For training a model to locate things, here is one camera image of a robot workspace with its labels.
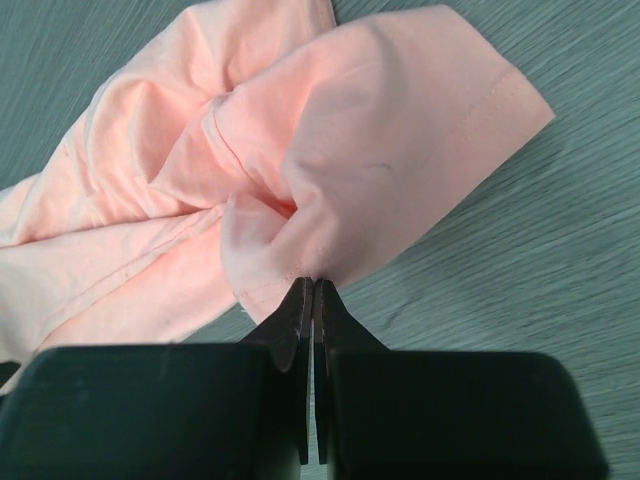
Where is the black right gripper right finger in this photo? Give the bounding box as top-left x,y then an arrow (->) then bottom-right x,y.
313,280 -> 609,479

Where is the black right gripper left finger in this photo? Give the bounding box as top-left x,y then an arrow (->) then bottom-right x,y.
1,278 -> 311,479

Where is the salmon pink t-shirt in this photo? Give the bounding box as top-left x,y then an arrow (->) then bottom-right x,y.
1,1 -> 554,364

